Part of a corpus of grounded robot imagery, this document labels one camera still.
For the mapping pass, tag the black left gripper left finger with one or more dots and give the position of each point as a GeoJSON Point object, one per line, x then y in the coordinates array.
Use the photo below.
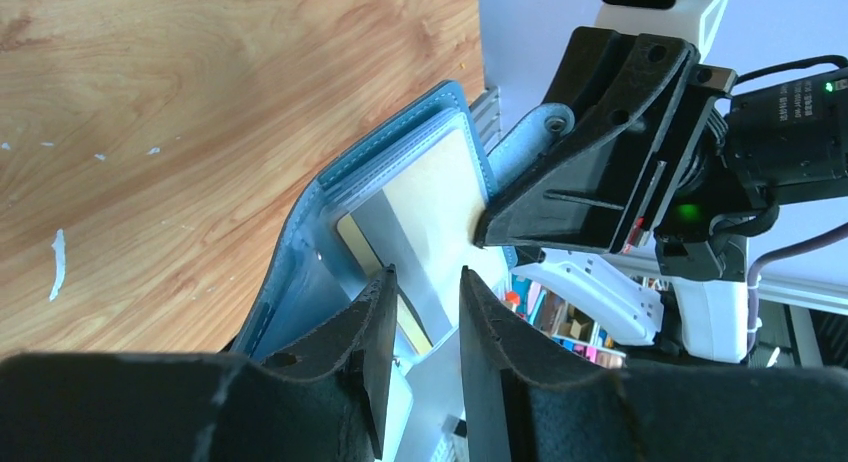
{"type": "Point", "coordinates": [324, 397]}

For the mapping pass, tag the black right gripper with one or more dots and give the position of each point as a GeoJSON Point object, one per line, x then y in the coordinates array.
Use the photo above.
{"type": "Point", "coordinates": [780, 145]}

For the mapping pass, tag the blue leather card holder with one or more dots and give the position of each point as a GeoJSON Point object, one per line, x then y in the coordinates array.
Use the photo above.
{"type": "Point", "coordinates": [317, 267]}

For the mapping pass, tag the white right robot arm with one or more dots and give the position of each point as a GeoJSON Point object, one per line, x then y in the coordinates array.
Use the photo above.
{"type": "Point", "coordinates": [647, 315]}

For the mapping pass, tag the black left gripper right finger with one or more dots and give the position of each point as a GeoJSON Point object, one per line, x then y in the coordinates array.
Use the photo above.
{"type": "Point", "coordinates": [528, 399]}

